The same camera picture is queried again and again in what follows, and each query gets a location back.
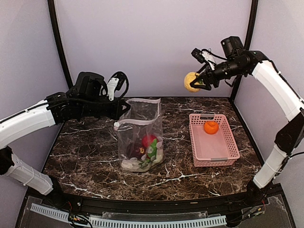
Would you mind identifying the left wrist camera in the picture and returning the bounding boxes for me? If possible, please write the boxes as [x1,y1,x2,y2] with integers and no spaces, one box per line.
[107,76,125,101]

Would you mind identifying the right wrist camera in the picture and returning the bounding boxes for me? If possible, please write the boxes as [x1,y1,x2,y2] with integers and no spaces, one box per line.
[191,48,216,70]

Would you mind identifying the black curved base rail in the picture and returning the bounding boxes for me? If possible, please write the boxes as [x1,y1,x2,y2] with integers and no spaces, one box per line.
[40,175,271,217]

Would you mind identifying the yellow toy fruit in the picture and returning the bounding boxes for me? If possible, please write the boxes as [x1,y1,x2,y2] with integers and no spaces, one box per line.
[183,72,202,94]

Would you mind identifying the red toy pepper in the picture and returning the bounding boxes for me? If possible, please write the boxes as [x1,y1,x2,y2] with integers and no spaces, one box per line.
[142,134,157,148]

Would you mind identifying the white toy vegetable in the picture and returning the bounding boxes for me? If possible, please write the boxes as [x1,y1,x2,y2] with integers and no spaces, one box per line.
[151,142,164,164]
[121,160,141,172]

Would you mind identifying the white slotted cable duct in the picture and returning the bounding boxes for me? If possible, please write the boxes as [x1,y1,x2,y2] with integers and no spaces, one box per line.
[30,203,227,228]

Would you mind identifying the left black frame post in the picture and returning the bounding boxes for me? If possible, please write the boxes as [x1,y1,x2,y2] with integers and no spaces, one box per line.
[47,0,73,88]

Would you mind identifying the dark red toy fruit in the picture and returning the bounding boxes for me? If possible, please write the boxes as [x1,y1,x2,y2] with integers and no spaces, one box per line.
[126,142,146,160]

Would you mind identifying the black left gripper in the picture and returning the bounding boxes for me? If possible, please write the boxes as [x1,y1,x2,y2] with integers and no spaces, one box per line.
[79,95,131,120]

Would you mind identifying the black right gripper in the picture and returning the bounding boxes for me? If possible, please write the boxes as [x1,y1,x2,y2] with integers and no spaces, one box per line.
[190,58,246,90]

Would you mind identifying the orange toy tangerine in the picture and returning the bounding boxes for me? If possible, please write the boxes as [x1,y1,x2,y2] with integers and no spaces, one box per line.
[204,121,219,134]

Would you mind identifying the clear zip top bag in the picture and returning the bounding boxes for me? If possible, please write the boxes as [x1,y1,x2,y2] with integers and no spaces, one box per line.
[114,98,164,172]

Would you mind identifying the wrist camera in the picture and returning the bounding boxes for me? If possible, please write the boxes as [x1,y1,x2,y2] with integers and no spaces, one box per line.
[107,76,125,101]
[191,48,216,70]

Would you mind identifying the black frame post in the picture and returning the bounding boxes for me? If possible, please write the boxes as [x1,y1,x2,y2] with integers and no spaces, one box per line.
[230,0,258,103]
[47,0,73,88]

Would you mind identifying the pink plastic basket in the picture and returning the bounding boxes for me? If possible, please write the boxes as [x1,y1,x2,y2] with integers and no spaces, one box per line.
[189,114,240,167]

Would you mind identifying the right black frame post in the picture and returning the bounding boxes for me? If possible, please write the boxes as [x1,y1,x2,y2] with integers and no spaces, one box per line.
[230,0,258,103]

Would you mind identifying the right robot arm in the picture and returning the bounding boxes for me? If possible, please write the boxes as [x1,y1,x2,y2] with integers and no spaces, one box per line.
[190,36,304,206]

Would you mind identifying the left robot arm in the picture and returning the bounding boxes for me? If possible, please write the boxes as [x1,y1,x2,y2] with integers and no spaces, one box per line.
[0,71,130,207]

